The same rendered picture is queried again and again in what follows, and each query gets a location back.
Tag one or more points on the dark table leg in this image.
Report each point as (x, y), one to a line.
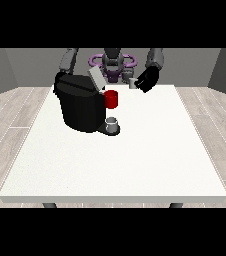
(49, 205)
(176, 205)

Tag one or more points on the black coffee machine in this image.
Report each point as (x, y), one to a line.
(79, 103)

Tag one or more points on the small grey coffee pod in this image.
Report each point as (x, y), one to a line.
(132, 82)

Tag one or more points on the grey robot trunk purple rings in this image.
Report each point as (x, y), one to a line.
(112, 66)

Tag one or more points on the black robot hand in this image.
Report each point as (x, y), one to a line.
(148, 79)

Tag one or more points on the small grey cup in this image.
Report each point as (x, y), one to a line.
(112, 124)

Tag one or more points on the pale grey machine lid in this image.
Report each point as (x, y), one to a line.
(96, 78)

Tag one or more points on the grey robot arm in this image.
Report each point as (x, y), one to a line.
(155, 58)
(68, 61)

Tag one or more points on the red pod holder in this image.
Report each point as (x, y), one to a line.
(111, 99)

